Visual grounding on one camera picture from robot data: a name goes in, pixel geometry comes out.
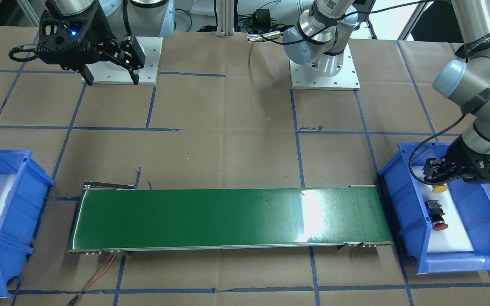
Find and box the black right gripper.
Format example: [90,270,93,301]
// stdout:
[35,5,145,85]

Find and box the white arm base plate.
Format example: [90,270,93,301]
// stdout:
[288,45,361,91]
[81,36,163,85]

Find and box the red push button switch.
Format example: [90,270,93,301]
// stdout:
[424,200,449,231]

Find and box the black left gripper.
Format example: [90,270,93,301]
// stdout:
[423,137,490,185]

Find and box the black braided cable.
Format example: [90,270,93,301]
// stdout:
[408,111,468,185]

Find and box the aluminium frame post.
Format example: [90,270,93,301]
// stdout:
[214,0,237,37]

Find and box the green conveyor belt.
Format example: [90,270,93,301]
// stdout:
[68,186,392,253]

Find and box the blue plastic bin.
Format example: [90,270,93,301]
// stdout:
[0,150,54,298]
[380,142,490,274]

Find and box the red black wire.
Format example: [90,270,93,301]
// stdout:
[67,253,118,306]

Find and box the black power adapter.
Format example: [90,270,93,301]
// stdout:
[253,8,272,26]

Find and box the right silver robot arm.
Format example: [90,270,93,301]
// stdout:
[34,0,175,85]

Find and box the yellow push button switch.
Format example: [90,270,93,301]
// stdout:
[432,184,448,194]

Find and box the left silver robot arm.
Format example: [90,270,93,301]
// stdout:
[281,0,490,185]

